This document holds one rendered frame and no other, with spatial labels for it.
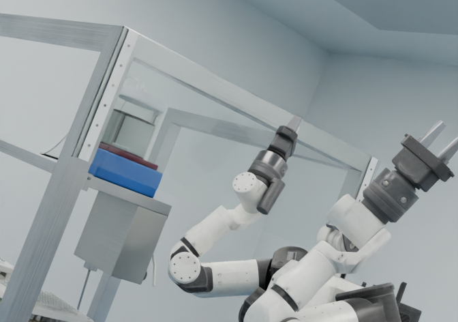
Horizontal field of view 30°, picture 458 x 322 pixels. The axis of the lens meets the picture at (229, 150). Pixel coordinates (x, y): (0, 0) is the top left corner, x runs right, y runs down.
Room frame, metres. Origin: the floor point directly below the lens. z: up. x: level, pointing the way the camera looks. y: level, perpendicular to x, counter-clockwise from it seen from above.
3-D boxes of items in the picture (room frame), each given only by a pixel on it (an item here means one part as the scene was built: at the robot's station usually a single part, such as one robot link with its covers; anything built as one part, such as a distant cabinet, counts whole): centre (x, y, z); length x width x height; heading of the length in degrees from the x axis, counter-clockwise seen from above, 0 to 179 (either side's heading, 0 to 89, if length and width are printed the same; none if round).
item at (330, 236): (2.00, -0.32, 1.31); 0.10 x 0.07 x 0.09; 20
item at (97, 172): (2.37, 0.28, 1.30); 0.21 x 0.20 x 0.09; 128
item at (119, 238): (2.41, 0.20, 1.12); 0.22 x 0.11 x 0.20; 38
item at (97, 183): (2.48, 0.43, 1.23); 0.62 x 0.38 x 0.04; 38
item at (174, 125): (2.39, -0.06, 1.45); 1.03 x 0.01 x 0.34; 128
